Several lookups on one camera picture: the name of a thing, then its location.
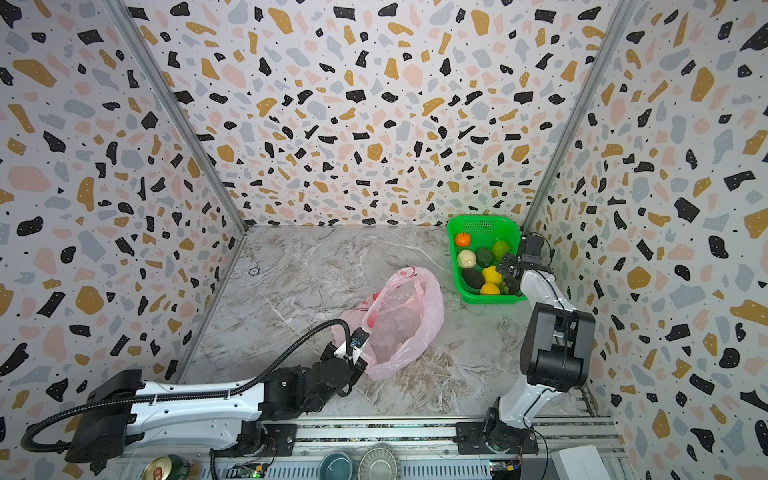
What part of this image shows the yellow-green bumpy fruit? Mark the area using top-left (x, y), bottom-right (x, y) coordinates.
top-left (491, 240), bottom-right (511, 262)

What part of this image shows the green avocado fruit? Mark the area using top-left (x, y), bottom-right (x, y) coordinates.
top-left (475, 247), bottom-right (495, 269)

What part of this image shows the yellow orange mango fruit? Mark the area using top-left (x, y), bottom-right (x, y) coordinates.
top-left (480, 283), bottom-right (501, 296)

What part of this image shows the dark brown avocado fruit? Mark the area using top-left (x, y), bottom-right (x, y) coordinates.
top-left (461, 268), bottom-right (486, 290)

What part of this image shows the beige pear fruit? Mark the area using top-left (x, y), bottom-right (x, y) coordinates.
top-left (457, 249), bottom-right (477, 269)

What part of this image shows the green plastic basket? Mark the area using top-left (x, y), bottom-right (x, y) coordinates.
top-left (447, 215), bottom-right (526, 305)

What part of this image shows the pink plastic bag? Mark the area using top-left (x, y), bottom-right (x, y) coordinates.
top-left (341, 267), bottom-right (445, 381)

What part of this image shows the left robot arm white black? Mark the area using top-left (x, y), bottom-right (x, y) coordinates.
top-left (65, 344), bottom-right (367, 469)

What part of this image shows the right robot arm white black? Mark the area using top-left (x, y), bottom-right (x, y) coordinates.
top-left (482, 232), bottom-right (595, 453)

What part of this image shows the teal ceramic bowl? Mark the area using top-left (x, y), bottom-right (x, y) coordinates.
top-left (318, 451), bottom-right (354, 480)

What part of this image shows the grey ribbed plate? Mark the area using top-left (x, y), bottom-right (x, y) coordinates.
top-left (357, 446), bottom-right (400, 480)

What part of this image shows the small circuit board left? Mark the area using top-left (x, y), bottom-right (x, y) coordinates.
top-left (225, 462), bottom-right (269, 479)

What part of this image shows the small circuit board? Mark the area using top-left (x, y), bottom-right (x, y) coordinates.
top-left (225, 462), bottom-right (269, 479)
top-left (489, 460), bottom-right (522, 480)

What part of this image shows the green beverage can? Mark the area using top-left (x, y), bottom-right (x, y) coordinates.
top-left (142, 454), bottom-right (191, 480)

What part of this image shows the small circuit board right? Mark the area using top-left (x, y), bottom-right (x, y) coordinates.
top-left (489, 460), bottom-right (522, 480)

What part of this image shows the white box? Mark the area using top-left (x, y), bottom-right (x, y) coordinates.
top-left (551, 445), bottom-right (611, 480)

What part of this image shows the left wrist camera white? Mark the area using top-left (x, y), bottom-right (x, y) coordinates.
top-left (344, 327), bottom-right (370, 366)

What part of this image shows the black corrugated cable left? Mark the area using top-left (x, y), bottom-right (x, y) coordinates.
top-left (20, 317), bottom-right (352, 454)

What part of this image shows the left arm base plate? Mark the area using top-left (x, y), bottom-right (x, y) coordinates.
top-left (238, 421), bottom-right (298, 458)

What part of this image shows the aluminium mounting rail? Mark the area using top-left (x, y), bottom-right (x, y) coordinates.
top-left (118, 416), bottom-right (634, 479)

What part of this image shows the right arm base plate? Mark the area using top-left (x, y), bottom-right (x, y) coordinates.
top-left (453, 422), bottom-right (539, 455)

